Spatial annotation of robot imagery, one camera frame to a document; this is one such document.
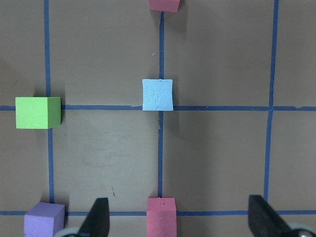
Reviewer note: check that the pink foam block far top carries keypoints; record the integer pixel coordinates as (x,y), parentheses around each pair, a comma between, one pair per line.
(164,5)

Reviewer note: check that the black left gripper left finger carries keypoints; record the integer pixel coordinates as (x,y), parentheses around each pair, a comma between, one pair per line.
(97,222)

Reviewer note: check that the pink foam block near left arm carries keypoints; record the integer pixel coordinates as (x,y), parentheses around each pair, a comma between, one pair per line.
(161,217)

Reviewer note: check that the purple foam block far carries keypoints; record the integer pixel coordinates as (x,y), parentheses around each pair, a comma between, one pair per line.
(44,220)

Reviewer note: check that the green foam block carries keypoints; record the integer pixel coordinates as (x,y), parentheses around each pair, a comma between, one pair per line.
(38,112)

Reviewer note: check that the light blue foam block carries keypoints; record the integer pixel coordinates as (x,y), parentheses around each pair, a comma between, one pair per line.
(157,94)

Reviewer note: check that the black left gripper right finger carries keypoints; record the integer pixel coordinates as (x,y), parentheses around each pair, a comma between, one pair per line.
(263,220)

